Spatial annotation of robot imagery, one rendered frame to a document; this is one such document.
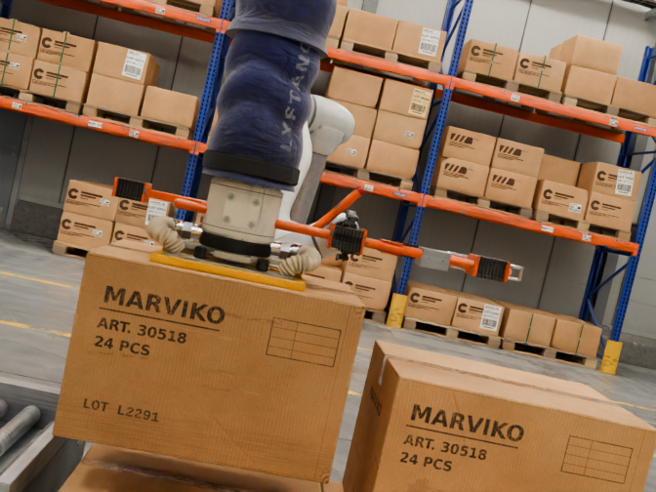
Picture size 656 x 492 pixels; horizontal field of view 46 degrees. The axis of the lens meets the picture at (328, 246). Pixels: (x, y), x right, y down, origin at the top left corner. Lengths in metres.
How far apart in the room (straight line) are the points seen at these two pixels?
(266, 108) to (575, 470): 1.05
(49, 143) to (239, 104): 8.99
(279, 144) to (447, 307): 7.74
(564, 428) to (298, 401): 0.59
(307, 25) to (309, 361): 0.73
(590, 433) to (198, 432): 0.86
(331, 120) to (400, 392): 1.13
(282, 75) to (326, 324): 0.55
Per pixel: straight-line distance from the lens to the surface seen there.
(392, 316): 9.09
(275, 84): 1.71
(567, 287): 11.17
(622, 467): 1.89
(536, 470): 1.82
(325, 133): 2.54
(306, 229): 1.78
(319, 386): 1.69
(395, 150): 9.12
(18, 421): 2.17
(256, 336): 1.66
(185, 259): 1.69
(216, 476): 2.02
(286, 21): 1.73
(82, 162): 10.55
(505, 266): 1.87
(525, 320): 9.65
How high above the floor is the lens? 1.28
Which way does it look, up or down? 3 degrees down
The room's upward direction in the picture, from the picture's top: 13 degrees clockwise
